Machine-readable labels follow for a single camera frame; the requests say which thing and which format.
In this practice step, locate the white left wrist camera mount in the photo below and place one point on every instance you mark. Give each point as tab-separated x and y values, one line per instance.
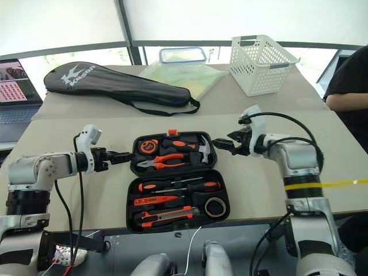
87	136

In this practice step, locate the black racket bag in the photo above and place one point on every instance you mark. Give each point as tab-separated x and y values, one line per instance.
115	84

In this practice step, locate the green translucent plastic bag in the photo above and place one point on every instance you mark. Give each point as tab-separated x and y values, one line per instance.
198	77

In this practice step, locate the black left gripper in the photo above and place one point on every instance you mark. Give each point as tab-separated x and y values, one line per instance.
100	159

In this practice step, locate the black electrical tape roll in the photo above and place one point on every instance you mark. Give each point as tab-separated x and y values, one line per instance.
207	211

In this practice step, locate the person's bare forearm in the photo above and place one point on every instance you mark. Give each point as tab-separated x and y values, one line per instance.
348	101

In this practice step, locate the dark grey window frame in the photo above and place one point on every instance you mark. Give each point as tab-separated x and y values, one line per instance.
128	26

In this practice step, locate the dark trouser leg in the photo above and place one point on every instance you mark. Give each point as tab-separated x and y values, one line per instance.
355	233

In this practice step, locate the dark grey panel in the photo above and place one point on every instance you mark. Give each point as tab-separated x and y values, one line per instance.
327	67

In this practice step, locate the orange black utility knife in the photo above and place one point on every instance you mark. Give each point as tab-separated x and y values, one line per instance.
169	215

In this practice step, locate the open laptop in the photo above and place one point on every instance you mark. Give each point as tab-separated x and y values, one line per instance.
14	109

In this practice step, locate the yellow tape strip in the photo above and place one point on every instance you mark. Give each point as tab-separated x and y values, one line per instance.
345	182

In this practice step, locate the orange voltage tester pen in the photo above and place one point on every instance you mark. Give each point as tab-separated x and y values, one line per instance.
155	200

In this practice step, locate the white perforated plastic basket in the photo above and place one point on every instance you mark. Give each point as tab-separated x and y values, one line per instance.
258	72

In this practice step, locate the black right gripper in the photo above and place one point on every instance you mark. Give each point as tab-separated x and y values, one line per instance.
243	145

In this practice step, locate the clear container with blue lid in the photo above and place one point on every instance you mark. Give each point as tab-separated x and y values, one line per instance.
182	54

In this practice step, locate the silver rounded shape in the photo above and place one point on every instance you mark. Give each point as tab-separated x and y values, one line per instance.
217	258
152	266

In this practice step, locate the white red sneaker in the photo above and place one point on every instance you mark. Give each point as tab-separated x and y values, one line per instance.
79	254

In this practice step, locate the black tool case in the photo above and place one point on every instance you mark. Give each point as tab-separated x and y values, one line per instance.
178	201

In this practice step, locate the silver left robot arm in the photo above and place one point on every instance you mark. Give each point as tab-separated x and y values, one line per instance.
31	172

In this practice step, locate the orange black tape measure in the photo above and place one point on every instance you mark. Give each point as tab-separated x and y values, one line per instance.
148	146

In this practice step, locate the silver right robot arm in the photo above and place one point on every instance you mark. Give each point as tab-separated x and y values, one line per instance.
302	161

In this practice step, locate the small black floor object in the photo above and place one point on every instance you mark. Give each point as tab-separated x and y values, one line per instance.
178	234

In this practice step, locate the person in black shirt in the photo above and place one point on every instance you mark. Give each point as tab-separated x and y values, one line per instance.
349	77

